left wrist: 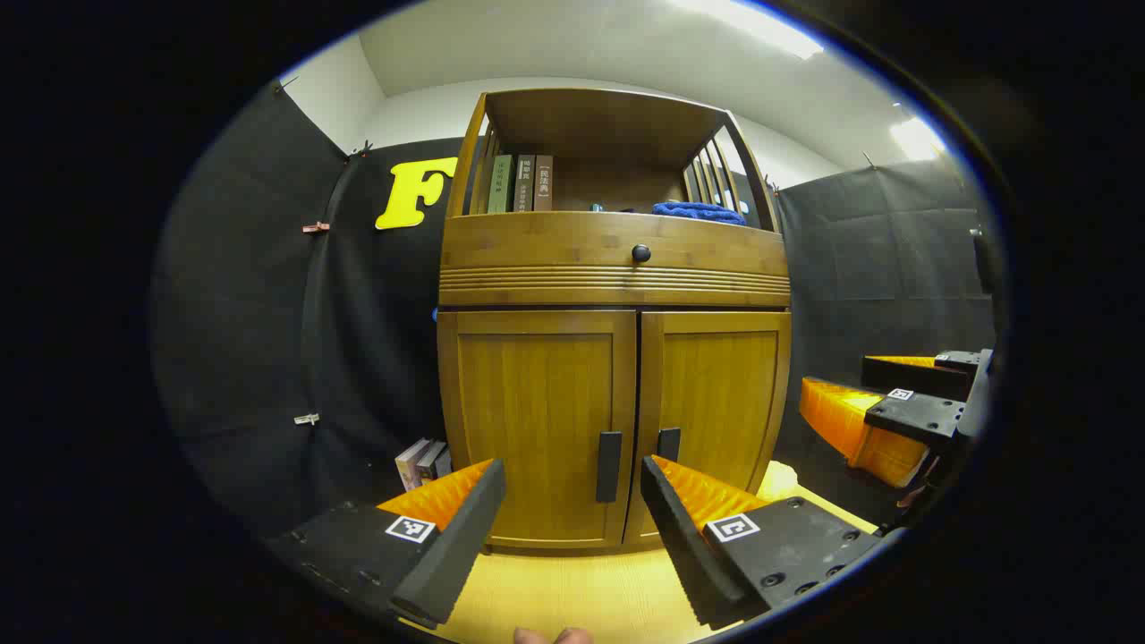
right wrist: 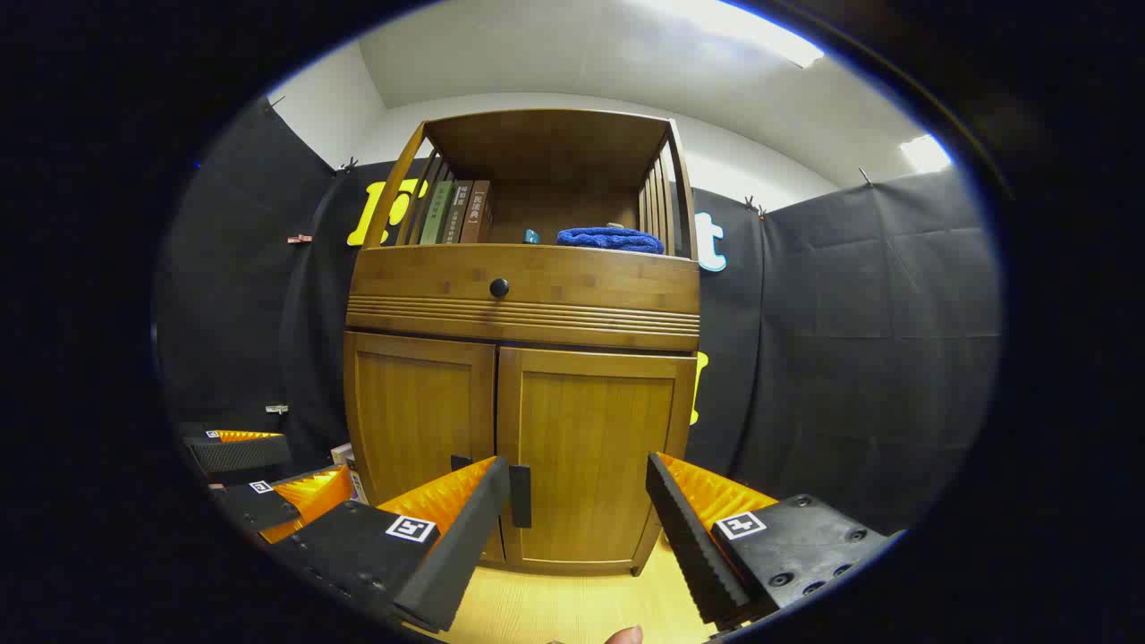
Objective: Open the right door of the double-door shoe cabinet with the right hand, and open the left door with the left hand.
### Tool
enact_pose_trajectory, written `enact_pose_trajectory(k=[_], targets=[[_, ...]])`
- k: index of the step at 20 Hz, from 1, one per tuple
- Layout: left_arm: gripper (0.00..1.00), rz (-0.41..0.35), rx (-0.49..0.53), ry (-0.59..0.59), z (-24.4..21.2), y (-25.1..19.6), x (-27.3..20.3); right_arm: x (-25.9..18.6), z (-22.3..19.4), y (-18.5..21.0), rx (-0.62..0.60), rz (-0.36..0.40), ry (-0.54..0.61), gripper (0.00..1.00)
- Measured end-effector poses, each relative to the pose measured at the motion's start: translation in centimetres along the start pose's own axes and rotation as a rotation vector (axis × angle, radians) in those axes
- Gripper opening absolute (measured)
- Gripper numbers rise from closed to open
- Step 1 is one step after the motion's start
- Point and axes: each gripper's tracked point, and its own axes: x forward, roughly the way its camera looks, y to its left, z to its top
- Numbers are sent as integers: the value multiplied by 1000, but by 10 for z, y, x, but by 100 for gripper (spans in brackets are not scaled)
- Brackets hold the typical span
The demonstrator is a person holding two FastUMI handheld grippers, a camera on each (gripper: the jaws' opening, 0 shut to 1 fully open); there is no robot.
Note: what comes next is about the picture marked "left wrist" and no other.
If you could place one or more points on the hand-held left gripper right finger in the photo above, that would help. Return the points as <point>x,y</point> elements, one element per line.
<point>684,546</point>

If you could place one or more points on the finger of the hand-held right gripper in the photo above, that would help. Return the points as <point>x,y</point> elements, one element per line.
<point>912,376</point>
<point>912,414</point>

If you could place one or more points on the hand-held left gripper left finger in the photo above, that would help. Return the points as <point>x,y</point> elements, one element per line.
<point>456,546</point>

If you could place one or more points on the wooden shoe cabinet door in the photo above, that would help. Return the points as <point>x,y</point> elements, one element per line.
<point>537,402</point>
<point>725,394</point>

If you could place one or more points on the wooden double-door shoe cabinet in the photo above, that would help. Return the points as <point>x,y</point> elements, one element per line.
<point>608,134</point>

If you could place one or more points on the wooden cabinet drawer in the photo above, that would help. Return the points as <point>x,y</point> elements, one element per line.
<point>537,241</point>

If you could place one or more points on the grey blue book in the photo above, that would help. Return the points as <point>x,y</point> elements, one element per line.
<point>444,463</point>

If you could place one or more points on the dark red book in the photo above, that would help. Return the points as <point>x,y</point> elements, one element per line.
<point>431,461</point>

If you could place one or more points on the white purple book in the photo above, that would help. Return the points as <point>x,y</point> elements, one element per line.
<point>410,465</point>

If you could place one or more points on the small ceiling light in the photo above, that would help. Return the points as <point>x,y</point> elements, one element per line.
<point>917,139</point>

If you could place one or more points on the blue towel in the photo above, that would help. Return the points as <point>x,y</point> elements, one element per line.
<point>698,212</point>

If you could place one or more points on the black drawer knob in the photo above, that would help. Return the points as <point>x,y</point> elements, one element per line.
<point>641,253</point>

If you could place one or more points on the black backdrop cloth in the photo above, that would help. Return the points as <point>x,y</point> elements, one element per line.
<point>250,313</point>

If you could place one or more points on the green book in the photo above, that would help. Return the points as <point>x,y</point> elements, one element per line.
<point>500,183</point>

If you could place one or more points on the brown book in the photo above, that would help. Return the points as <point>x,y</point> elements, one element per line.
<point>543,183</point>

